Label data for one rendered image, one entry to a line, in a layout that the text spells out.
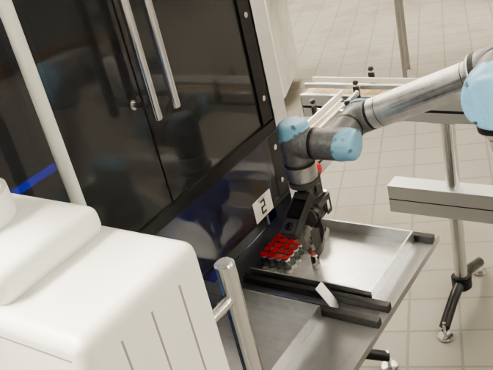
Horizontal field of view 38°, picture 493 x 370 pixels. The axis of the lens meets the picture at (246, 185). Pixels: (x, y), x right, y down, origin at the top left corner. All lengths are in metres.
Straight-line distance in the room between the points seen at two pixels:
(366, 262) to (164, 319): 1.14
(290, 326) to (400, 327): 1.35
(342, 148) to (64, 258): 0.92
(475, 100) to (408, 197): 1.44
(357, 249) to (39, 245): 1.22
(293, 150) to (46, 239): 0.95
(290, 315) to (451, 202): 1.20
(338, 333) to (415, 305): 1.47
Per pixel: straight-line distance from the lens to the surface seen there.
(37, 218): 0.83
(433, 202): 2.79
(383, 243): 1.89
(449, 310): 2.90
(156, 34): 1.43
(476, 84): 1.40
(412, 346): 2.90
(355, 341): 1.61
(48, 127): 1.23
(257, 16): 1.82
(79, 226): 0.80
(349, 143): 1.59
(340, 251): 1.88
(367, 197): 3.86
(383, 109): 1.66
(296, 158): 1.66
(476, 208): 2.74
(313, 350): 1.60
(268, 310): 1.74
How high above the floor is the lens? 1.93
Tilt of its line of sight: 27 degrees down
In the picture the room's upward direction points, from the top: 14 degrees counter-clockwise
